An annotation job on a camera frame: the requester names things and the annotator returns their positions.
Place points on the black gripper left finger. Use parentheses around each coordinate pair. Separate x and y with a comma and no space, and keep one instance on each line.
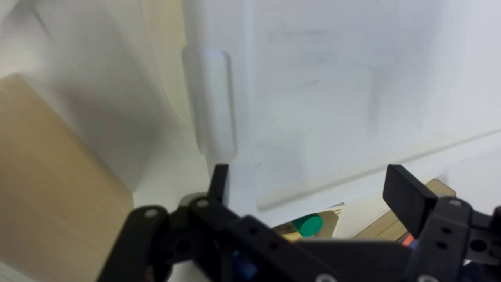
(219,182)

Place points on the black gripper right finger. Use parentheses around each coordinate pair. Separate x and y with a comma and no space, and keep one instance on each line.
(408,201)

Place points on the open cardboard box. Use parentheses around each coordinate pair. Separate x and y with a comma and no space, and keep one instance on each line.
(52,182)

